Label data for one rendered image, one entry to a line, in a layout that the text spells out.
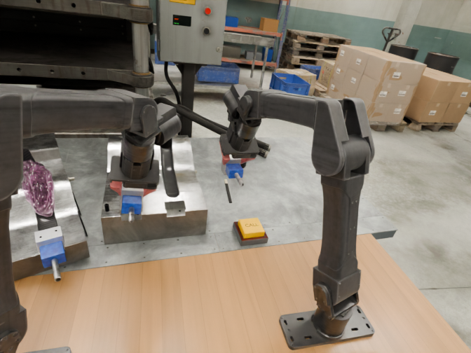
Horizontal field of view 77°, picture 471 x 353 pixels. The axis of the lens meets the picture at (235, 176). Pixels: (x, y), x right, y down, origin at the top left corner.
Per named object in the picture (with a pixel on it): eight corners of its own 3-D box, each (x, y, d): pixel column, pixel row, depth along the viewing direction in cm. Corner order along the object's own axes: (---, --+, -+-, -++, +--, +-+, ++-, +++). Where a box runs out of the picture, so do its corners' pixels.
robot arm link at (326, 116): (237, 87, 67) (349, 104, 43) (268, 87, 72) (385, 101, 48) (237, 140, 72) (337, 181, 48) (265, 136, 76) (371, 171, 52)
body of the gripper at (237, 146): (219, 138, 83) (223, 120, 76) (252, 137, 86) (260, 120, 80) (223, 157, 80) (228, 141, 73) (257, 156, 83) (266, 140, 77)
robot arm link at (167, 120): (155, 127, 68) (148, 75, 60) (186, 137, 65) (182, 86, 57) (118, 151, 60) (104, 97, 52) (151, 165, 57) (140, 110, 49)
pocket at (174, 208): (186, 221, 78) (186, 211, 76) (165, 223, 76) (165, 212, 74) (183, 211, 82) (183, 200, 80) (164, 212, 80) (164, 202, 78)
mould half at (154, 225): (205, 234, 82) (209, 195, 75) (104, 245, 75) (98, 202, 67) (181, 150, 122) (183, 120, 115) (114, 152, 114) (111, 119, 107)
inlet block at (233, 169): (249, 192, 83) (251, 176, 81) (232, 193, 82) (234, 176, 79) (235, 169, 94) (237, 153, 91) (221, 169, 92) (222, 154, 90)
